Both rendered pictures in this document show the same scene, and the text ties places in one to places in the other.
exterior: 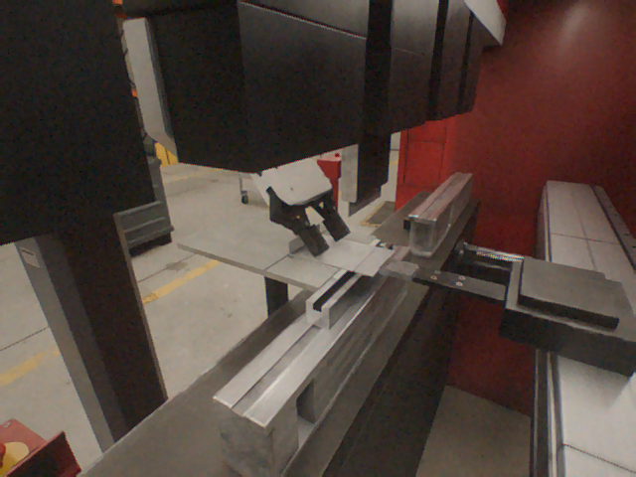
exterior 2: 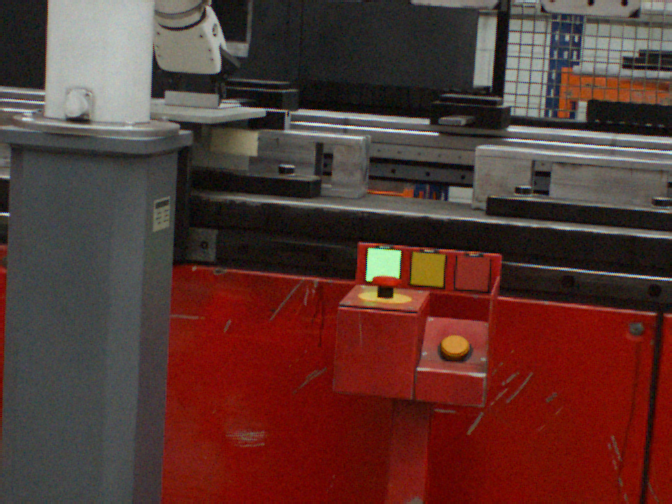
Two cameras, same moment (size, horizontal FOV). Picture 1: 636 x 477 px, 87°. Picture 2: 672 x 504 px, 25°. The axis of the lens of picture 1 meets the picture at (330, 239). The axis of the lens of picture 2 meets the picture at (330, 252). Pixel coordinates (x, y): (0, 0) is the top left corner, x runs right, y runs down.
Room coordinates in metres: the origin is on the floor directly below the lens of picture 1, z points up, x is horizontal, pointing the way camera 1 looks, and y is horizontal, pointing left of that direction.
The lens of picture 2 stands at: (0.90, 2.32, 1.13)
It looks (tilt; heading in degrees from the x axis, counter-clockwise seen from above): 8 degrees down; 254
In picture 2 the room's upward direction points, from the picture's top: 4 degrees clockwise
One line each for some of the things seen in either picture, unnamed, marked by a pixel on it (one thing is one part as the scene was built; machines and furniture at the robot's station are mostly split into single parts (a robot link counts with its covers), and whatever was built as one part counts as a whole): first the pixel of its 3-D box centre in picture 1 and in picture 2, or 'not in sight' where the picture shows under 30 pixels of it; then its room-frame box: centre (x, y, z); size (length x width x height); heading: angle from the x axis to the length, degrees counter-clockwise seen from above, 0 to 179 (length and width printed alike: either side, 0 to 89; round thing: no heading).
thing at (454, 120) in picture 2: not in sight; (463, 113); (0.01, 0.00, 1.01); 0.26 x 0.12 x 0.05; 60
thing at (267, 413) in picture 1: (343, 327); (245, 156); (0.37, -0.02, 0.92); 0.39 x 0.06 x 0.10; 150
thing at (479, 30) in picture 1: (452, 70); not in sight; (0.79, -0.26, 1.26); 0.15 x 0.09 x 0.17; 150
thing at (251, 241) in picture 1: (278, 241); (183, 111); (0.49, 0.08, 1.00); 0.26 x 0.18 x 0.01; 60
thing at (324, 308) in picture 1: (356, 276); (227, 115); (0.40, -0.04, 0.99); 0.20 x 0.03 x 0.03; 150
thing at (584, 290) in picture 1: (487, 284); (245, 96); (0.34, -0.18, 1.01); 0.26 x 0.12 x 0.05; 60
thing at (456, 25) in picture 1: (426, 64); not in sight; (0.61, -0.16, 1.26); 0.15 x 0.09 x 0.17; 150
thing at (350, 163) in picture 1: (367, 170); (219, 24); (0.42, -0.05, 1.13); 0.10 x 0.02 x 0.10; 150
